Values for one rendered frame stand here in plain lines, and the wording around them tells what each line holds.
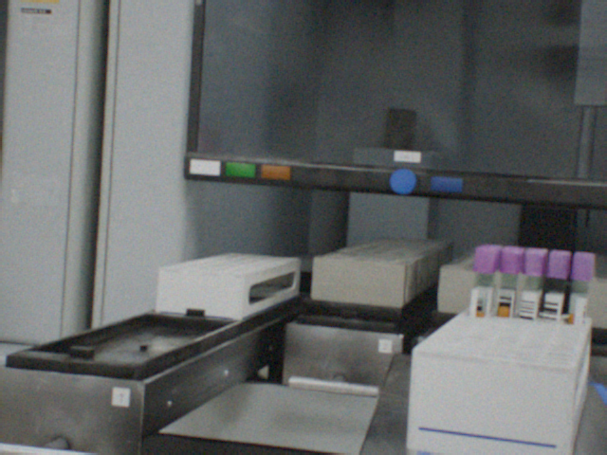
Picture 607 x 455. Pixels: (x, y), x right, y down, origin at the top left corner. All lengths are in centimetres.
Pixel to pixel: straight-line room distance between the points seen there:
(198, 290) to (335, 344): 17
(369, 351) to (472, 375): 64
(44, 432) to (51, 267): 57
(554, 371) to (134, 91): 91
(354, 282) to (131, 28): 42
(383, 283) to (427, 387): 70
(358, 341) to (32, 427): 47
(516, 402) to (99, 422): 40
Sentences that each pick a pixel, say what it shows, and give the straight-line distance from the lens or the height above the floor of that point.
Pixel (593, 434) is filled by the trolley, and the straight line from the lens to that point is 92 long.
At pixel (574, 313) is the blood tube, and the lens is 102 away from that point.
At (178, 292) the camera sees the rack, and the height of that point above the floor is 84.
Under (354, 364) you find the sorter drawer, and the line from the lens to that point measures 144.
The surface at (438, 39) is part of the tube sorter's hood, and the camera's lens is 149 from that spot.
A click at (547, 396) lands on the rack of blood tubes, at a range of 79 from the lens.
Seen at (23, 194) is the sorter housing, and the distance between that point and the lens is 164.
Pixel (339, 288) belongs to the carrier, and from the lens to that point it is 151.
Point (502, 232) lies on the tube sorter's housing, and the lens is 225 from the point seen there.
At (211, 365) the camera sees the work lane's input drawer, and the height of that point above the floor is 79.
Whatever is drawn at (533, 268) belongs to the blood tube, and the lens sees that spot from 102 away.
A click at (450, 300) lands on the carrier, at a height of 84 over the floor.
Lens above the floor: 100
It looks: 3 degrees down
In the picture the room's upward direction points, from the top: 4 degrees clockwise
